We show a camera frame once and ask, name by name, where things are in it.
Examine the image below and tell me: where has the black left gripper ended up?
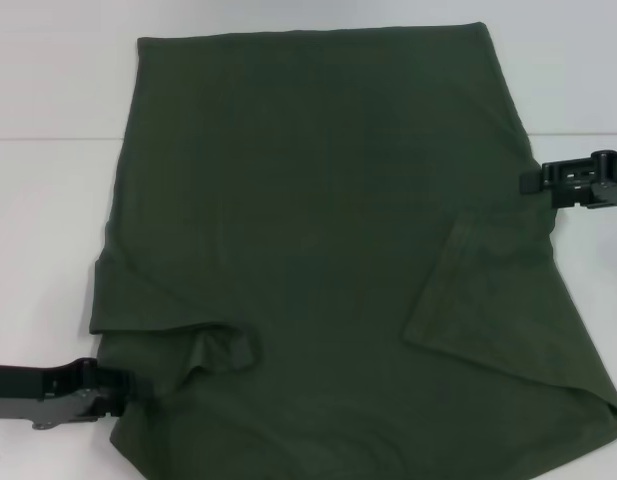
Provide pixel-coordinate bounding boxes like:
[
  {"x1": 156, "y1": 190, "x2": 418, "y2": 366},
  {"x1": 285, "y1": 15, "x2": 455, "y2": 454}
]
[{"x1": 0, "y1": 357, "x2": 160, "y2": 431}]

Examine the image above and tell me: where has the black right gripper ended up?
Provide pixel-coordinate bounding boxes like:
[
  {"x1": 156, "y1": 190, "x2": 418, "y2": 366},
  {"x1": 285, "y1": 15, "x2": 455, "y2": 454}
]
[{"x1": 519, "y1": 148, "x2": 617, "y2": 211}]

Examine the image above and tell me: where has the dark green t-shirt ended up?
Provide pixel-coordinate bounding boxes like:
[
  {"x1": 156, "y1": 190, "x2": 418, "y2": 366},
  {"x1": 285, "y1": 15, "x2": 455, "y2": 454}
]
[{"x1": 87, "y1": 22, "x2": 617, "y2": 480}]

